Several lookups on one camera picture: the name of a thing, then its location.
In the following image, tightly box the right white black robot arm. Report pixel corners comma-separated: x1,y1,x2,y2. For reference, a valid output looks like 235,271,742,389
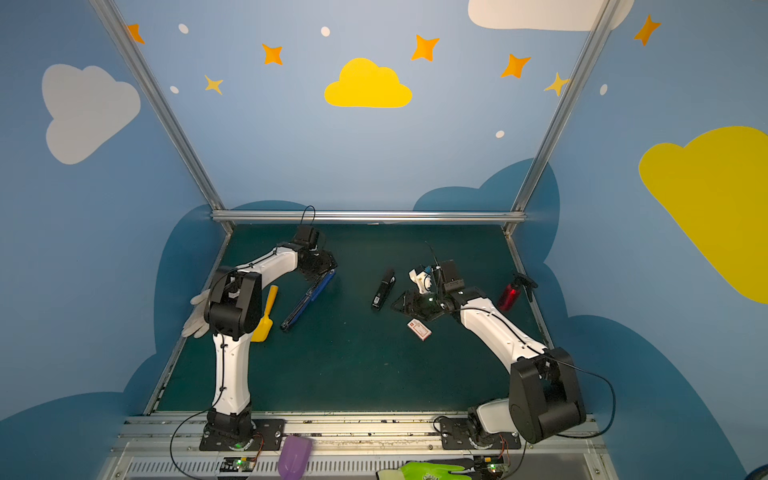
391,287,587,443

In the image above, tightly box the aluminium front rail bed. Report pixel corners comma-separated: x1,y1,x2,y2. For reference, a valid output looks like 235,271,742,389
98,411,618,479

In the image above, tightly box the green work glove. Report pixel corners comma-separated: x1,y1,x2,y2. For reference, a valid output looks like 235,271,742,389
376,460,475,480

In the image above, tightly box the green circuit board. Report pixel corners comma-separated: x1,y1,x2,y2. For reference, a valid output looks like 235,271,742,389
219,457,257,473
473,456,508,477

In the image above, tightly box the aluminium frame rear crossbar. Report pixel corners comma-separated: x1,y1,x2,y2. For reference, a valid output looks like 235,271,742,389
212,210,526,224

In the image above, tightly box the black stapler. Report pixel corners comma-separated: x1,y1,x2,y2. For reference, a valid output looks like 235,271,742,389
371,268,396,310

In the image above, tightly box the aluminium frame post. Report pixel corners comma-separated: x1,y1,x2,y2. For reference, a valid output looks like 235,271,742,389
89,0,225,213
511,0,622,217

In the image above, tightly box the right green circuit board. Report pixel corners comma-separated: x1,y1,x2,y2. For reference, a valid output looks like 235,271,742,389
473,456,508,477

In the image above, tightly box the yellow plastic scoop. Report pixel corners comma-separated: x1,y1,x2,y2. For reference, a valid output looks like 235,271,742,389
251,285,279,343

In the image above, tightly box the aluminium frame right post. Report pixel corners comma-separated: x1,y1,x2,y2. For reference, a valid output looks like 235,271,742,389
511,0,622,217

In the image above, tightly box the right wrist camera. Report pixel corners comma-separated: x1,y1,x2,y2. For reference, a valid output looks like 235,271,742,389
437,260,465,293

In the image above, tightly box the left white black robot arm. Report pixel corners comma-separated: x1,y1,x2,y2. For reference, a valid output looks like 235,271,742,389
204,243,337,442

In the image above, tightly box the red white staple box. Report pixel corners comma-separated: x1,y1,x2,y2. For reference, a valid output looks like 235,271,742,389
407,319,432,341

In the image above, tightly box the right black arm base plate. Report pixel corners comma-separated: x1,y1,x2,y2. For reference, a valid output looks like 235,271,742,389
432,415,522,450

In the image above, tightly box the red spray bottle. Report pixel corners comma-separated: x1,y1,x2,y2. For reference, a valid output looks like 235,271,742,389
497,272,538,312

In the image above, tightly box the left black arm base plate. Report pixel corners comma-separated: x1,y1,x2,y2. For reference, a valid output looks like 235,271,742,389
199,417,285,452

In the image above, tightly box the white knit work glove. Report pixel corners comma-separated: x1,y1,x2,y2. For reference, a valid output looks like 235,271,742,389
181,289,210,338

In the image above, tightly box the left green circuit board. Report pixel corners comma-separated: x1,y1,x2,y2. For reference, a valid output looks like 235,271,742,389
219,457,257,473

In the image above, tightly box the aluminium frame left post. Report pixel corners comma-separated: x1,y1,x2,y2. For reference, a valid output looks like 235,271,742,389
89,0,225,213

